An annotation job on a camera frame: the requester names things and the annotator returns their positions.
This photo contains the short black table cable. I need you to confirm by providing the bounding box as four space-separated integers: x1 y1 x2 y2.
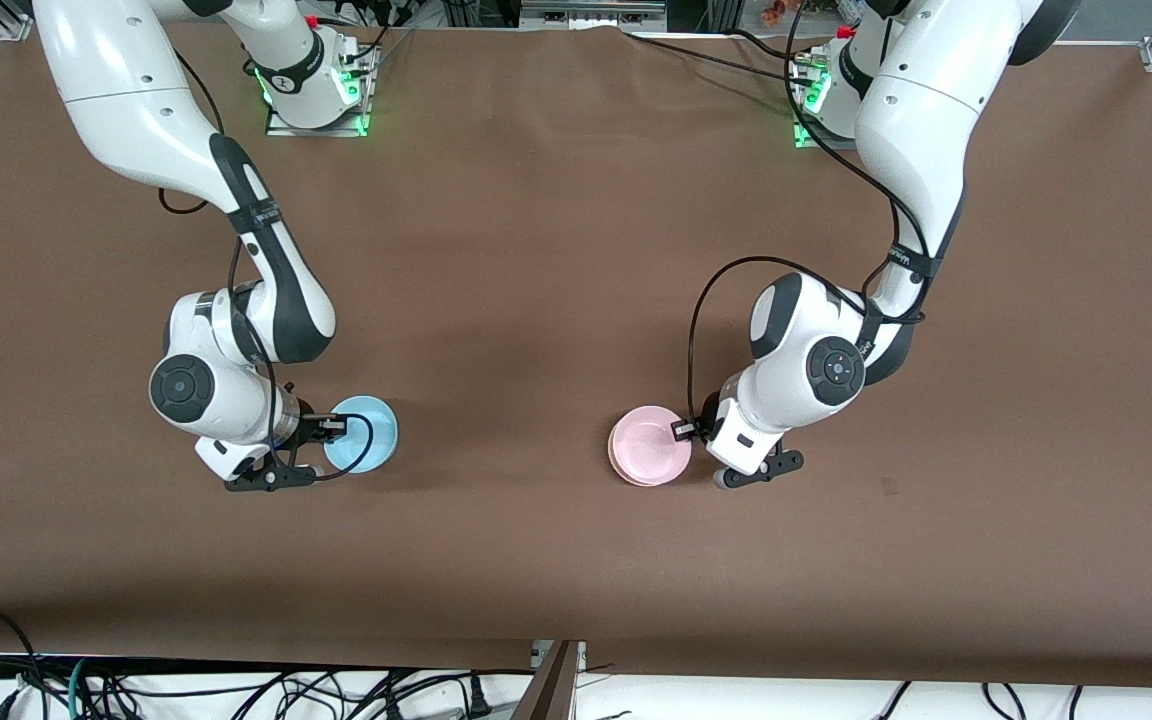
729 27 799 61

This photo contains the light blue bowl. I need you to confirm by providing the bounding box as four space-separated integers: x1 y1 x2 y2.
322 394 400 476

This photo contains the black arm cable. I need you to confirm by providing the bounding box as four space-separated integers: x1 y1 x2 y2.
158 50 377 483
684 0 937 421

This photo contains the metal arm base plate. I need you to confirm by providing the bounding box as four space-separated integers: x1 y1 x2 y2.
791 55 862 152
264 40 374 138

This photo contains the pink bowl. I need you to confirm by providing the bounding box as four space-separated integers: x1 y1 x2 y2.
607 404 695 488

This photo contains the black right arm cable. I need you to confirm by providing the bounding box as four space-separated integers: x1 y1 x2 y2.
158 50 377 483

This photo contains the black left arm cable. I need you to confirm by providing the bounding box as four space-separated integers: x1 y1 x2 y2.
684 0 937 421

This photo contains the long black table cable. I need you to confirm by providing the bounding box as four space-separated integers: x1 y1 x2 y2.
622 33 809 85

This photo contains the aluminium frame post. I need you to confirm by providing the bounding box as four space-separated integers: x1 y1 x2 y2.
514 640 588 720

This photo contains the brown table cover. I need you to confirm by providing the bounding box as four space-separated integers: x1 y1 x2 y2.
0 20 1152 691

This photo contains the aluminium frame rail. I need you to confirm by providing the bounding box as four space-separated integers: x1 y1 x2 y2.
521 0 668 32

